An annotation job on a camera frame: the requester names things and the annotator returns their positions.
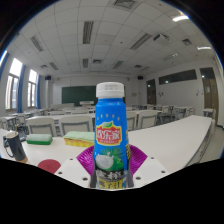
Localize yellow sponge with green top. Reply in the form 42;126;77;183
63;130;96;148

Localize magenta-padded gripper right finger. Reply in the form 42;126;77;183
126;143;169;189

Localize tall white-framed window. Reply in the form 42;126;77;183
27;69;39;108
4;58;24;111

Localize green wall chalkboard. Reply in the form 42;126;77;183
61;85;98;107

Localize green sponge block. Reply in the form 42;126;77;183
26;133;54;146

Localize group of ceiling light panels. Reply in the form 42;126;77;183
29;0;213;71

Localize dark wooden door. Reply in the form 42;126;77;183
199;67;220;125
145;78;157;106

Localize flat round red coaster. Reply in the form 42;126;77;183
37;158;62;175

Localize dark transom window strip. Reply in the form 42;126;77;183
158;69;198;86

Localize ceiling-mounted projector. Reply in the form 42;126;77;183
153;33;172;45

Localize blue white-capped drink bottle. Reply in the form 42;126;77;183
93;81;132;190

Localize group of white classroom chairs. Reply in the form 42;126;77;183
0;102;218;138

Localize blue window curtain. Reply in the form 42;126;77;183
16;64;27;114
0;49;9;83
35;73;42;110

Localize dark mug with cork base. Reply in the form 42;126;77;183
2;130;29;164

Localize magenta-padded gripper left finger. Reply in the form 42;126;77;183
54;145;98;189

